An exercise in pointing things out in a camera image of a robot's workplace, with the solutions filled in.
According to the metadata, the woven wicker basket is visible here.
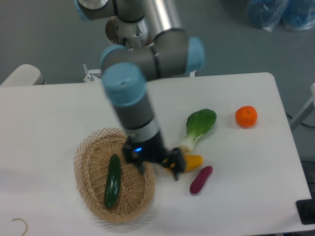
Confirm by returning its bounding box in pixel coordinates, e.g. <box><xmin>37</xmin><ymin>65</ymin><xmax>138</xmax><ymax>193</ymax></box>
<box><xmin>74</xmin><ymin>128</ymin><xmax>155</xmax><ymax>223</ymax></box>

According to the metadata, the green cucumber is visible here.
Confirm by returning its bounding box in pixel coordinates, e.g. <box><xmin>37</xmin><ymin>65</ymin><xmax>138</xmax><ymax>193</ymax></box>
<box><xmin>103</xmin><ymin>154</ymin><xmax>121</xmax><ymax>209</ymax></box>

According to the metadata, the green bok choy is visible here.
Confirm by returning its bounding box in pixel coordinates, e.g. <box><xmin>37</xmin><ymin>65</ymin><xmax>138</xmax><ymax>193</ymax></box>
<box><xmin>180</xmin><ymin>109</ymin><xmax>217</xmax><ymax>152</ymax></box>

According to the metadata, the orange tangerine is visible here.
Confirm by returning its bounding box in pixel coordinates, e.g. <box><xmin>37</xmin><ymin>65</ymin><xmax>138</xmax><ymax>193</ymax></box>
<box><xmin>235</xmin><ymin>106</ymin><xmax>258</xmax><ymax>128</ymax></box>

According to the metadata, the white chair armrest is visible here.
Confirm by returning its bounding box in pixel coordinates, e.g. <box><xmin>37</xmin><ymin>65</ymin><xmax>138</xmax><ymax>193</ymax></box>
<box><xmin>0</xmin><ymin>64</ymin><xmax>46</xmax><ymax>87</ymax></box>

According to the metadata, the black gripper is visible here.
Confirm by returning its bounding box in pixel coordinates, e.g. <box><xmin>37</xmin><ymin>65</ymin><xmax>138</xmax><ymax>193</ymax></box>
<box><xmin>122</xmin><ymin>132</ymin><xmax>186</xmax><ymax>181</ymax></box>

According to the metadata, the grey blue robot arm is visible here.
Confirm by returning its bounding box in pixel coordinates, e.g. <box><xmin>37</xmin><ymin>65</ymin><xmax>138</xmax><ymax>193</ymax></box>
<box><xmin>74</xmin><ymin>0</ymin><xmax>205</xmax><ymax>177</ymax></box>

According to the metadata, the tan rubber band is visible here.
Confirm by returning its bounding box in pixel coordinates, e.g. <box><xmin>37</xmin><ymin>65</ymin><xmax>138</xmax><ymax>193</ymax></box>
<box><xmin>11</xmin><ymin>218</ymin><xmax>28</xmax><ymax>236</ymax></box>

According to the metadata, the yellow squash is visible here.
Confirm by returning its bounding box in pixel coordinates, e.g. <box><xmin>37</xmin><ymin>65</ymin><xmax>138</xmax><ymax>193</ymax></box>
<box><xmin>184</xmin><ymin>154</ymin><xmax>204</xmax><ymax>172</ymax></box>

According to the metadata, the blue plastic bag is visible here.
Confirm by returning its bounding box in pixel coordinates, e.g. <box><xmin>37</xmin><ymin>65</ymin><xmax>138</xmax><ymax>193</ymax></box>
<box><xmin>246</xmin><ymin>0</ymin><xmax>315</xmax><ymax>32</ymax></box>

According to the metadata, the white table leg frame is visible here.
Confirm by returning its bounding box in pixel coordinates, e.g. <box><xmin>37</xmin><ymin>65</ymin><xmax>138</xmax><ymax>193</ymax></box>
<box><xmin>289</xmin><ymin>84</ymin><xmax>315</xmax><ymax>131</ymax></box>

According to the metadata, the black device at table edge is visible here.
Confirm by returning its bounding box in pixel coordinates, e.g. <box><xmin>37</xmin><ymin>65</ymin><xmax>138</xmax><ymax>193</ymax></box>
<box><xmin>296</xmin><ymin>199</ymin><xmax>315</xmax><ymax>225</ymax></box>

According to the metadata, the purple sweet potato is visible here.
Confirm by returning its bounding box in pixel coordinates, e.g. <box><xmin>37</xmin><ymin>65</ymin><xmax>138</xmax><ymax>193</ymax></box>
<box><xmin>189</xmin><ymin>166</ymin><xmax>213</xmax><ymax>195</ymax></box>

